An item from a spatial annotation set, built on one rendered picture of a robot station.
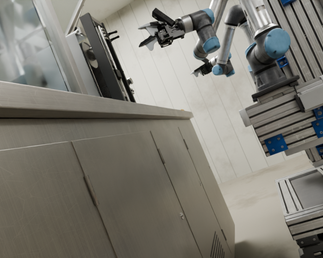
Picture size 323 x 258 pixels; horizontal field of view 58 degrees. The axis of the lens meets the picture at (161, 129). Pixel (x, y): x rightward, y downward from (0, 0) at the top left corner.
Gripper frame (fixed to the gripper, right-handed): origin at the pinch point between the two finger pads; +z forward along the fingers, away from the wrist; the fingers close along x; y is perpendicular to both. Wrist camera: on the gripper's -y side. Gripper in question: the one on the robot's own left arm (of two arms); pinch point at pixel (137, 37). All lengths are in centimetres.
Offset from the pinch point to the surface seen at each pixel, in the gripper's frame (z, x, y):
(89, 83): 27.2, 18.2, 4.6
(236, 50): -162, 234, -67
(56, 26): 28, -49, 18
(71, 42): 28.2, 15.5, -17.7
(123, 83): 12.2, 16.7, 11.0
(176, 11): -115, 245, -158
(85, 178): 31, -63, 59
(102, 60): 17.9, 5.6, 2.1
